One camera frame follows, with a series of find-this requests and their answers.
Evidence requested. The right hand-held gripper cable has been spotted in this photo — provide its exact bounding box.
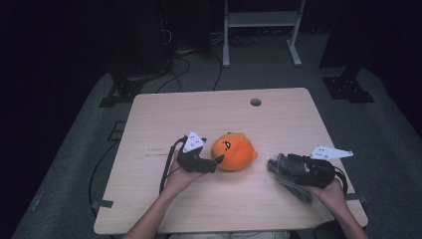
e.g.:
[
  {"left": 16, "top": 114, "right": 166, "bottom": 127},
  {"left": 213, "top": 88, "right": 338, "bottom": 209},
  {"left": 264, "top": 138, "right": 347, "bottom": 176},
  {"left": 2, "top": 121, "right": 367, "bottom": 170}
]
[{"left": 332, "top": 165, "right": 349, "bottom": 196}]

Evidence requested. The person's right hand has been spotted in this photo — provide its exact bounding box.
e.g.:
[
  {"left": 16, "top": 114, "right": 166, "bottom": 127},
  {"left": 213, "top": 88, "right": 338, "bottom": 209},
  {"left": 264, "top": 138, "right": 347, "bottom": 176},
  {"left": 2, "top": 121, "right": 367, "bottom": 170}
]
[{"left": 306, "top": 178, "right": 348, "bottom": 217}]

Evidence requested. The dark cable bundle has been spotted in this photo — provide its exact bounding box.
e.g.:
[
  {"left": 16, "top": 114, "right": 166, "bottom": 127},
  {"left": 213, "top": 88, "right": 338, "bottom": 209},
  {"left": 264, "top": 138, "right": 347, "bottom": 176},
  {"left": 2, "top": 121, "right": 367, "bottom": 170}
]
[{"left": 228, "top": 33, "right": 263, "bottom": 48}]

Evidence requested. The person's left hand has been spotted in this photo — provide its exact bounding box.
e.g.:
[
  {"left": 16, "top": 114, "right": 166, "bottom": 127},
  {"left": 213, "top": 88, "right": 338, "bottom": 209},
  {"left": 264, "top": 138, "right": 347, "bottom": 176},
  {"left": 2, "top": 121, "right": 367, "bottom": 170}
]
[{"left": 163, "top": 148, "right": 207, "bottom": 197}]

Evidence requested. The grey tape strip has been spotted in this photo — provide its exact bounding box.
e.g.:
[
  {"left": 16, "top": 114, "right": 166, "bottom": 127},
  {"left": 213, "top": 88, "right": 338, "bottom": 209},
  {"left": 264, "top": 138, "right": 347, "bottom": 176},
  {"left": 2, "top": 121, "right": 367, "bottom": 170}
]
[
  {"left": 91, "top": 198, "right": 114, "bottom": 210},
  {"left": 345, "top": 192, "right": 368, "bottom": 203}
]

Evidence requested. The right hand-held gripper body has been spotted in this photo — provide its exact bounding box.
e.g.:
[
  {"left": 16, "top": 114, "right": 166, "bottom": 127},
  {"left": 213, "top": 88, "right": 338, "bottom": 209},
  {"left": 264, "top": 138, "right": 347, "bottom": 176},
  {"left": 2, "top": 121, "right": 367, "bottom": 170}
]
[{"left": 298, "top": 144, "right": 354, "bottom": 190}]

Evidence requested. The white metal stand frame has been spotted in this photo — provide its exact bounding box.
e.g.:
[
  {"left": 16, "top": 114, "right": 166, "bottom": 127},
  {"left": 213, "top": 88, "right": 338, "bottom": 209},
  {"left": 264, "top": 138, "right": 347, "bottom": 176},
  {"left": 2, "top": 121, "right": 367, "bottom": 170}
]
[{"left": 222, "top": 0, "right": 307, "bottom": 69}]

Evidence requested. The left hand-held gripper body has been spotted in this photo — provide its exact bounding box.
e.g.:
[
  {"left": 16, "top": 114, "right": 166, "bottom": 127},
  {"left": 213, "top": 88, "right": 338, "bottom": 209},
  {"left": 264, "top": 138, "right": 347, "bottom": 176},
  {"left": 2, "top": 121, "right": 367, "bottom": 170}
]
[{"left": 176, "top": 130, "right": 213, "bottom": 174}]

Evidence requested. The pale cable loop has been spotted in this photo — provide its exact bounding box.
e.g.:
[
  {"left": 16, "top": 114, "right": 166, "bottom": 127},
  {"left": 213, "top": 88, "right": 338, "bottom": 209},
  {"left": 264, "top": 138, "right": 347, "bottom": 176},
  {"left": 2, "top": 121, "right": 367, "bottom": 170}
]
[{"left": 160, "top": 29, "right": 173, "bottom": 46}]

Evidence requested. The orange plush toy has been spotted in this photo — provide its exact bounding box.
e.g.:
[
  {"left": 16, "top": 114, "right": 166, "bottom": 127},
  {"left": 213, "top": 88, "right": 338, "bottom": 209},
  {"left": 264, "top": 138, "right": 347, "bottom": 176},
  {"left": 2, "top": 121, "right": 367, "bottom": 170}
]
[{"left": 210, "top": 131, "right": 259, "bottom": 172}]

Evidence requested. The black stand base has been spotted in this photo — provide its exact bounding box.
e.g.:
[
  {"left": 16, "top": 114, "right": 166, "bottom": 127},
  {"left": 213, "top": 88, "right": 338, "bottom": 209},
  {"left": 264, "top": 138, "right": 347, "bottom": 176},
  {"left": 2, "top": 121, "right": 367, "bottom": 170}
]
[
  {"left": 321, "top": 66, "right": 376, "bottom": 104},
  {"left": 99, "top": 79, "right": 145, "bottom": 109}
]

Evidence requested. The looped black floor cable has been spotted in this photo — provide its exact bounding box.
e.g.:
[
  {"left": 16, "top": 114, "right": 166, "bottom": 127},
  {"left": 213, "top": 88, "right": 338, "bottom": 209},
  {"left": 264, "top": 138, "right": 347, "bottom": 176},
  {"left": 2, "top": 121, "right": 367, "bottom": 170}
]
[{"left": 155, "top": 56, "right": 192, "bottom": 94}]

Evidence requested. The dark rounded object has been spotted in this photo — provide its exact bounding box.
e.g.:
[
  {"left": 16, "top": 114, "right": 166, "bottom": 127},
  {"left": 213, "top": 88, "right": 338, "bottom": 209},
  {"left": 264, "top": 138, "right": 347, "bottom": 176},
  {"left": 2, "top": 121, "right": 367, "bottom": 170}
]
[{"left": 313, "top": 220, "right": 344, "bottom": 239}]

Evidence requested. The straight black floor cable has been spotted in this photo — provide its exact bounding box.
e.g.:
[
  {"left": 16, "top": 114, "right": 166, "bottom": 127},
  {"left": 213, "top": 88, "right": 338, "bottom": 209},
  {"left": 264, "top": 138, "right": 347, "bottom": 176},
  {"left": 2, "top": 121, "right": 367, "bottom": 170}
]
[{"left": 212, "top": 51, "right": 224, "bottom": 92}]

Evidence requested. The black rectangular floor frame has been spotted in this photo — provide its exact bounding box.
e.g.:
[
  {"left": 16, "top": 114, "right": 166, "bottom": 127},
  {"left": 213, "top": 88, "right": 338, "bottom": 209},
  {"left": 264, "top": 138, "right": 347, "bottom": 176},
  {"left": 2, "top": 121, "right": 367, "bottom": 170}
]
[{"left": 107, "top": 120, "right": 127, "bottom": 142}]

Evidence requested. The long black floor cable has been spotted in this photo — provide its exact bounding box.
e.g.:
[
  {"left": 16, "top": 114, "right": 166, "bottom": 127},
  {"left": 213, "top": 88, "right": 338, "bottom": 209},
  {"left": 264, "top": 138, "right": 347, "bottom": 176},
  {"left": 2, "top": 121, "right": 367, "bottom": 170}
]
[{"left": 88, "top": 140, "right": 119, "bottom": 215}]

